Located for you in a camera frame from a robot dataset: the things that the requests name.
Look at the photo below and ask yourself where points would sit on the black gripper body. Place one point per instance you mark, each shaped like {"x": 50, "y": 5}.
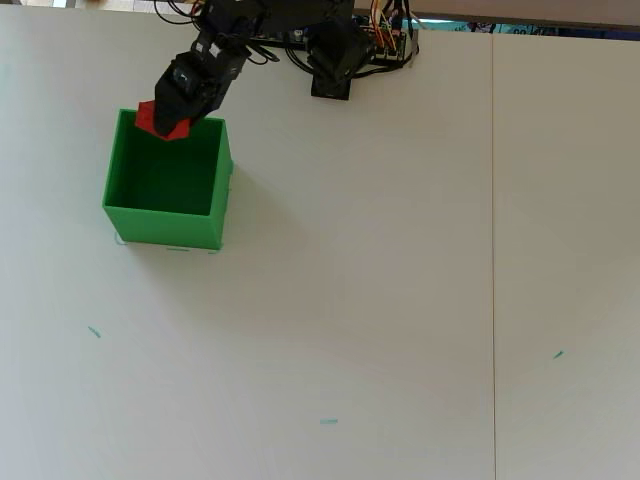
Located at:
{"x": 222, "y": 62}

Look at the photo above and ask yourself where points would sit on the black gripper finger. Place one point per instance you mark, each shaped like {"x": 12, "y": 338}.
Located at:
{"x": 212, "y": 100}
{"x": 177, "y": 95}

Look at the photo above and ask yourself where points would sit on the red block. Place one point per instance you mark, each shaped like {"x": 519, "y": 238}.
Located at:
{"x": 144, "y": 116}

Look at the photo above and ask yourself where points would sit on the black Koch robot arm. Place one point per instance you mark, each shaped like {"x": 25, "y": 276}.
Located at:
{"x": 335, "y": 55}

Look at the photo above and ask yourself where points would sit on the green plastic bin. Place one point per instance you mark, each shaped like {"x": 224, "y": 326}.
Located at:
{"x": 165, "y": 230}

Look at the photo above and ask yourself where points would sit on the circuit board with blue parts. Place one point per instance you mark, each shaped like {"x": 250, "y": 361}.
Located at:
{"x": 292, "y": 36}

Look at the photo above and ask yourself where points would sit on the teal patterned cloth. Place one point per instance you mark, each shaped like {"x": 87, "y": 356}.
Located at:
{"x": 525, "y": 30}

